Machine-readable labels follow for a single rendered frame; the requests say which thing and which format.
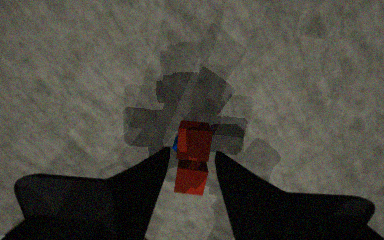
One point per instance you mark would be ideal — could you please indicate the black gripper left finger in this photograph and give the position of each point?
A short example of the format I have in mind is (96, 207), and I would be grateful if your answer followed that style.
(123, 203)

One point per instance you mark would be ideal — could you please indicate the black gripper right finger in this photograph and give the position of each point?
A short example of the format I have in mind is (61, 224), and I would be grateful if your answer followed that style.
(258, 210)

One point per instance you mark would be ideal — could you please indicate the blue cube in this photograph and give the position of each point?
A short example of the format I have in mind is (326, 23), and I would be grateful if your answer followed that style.
(175, 144)

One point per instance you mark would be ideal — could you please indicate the red cube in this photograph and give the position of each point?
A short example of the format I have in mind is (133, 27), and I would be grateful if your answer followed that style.
(191, 177)
(194, 141)

